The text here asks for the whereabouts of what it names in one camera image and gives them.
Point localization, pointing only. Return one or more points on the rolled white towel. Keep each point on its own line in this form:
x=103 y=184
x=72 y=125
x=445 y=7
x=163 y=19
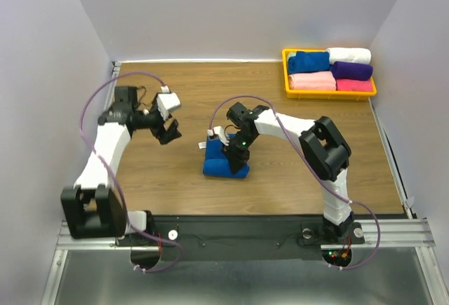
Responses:
x=356 y=55

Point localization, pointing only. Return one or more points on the rolled light pink towel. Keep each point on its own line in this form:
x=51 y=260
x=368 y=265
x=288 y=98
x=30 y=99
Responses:
x=312 y=81

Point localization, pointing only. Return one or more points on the rolled hot pink towel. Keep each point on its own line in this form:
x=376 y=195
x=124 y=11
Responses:
x=353 y=85

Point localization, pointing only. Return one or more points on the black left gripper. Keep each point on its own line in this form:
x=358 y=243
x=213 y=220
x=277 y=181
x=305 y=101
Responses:
x=164 y=137

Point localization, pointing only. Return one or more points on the aluminium table frame rail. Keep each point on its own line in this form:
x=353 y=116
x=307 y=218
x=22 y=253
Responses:
x=395 y=265

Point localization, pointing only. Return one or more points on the yellow plastic tray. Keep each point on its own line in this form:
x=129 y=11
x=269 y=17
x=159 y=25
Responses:
x=321 y=94

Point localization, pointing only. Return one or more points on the rolled purple towel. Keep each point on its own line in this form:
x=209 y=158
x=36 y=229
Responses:
x=351 y=70

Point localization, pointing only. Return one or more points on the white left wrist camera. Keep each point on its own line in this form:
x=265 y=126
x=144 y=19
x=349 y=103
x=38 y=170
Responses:
x=167 y=103

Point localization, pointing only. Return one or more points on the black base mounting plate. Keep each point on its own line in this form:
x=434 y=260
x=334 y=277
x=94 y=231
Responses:
x=241 y=237

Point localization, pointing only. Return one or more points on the blue microfibre towel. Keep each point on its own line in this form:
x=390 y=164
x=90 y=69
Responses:
x=308 y=62

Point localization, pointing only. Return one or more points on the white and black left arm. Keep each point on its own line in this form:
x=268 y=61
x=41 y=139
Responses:
x=91 y=206

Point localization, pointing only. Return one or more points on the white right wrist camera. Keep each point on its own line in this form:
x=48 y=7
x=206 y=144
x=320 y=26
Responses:
x=218 y=132

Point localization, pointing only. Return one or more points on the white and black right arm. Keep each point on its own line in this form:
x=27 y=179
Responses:
x=320 y=145

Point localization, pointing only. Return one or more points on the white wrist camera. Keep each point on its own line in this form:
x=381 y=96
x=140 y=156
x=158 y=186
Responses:
x=218 y=132
x=167 y=103

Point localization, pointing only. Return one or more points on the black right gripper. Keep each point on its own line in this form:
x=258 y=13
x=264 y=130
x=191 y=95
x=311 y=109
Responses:
x=236 y=159

